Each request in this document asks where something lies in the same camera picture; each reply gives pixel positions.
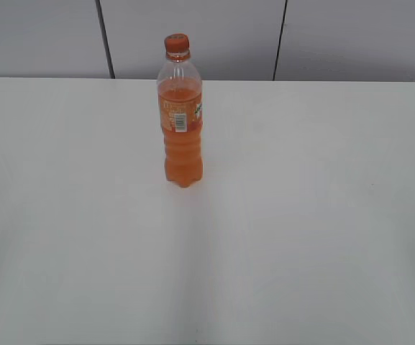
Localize orange bottle cap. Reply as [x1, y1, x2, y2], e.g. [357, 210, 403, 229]
[164, 33, 190, 54]

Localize orange soda plastic bottle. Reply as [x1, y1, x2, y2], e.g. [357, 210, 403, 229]
[157, 51, 203, 188]

